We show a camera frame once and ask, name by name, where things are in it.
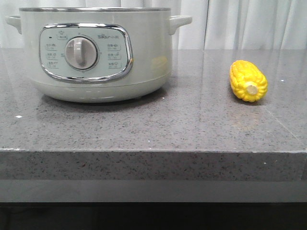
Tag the yellow corn cob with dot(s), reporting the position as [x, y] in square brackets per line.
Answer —
[247, 82]

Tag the pale green electric cooking pot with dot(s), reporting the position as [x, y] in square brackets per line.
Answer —
[134, 48]

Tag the grey pot control knob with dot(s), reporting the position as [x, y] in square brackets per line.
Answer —
[81, 53]

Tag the white curtain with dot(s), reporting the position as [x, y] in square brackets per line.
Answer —
[216, 24]

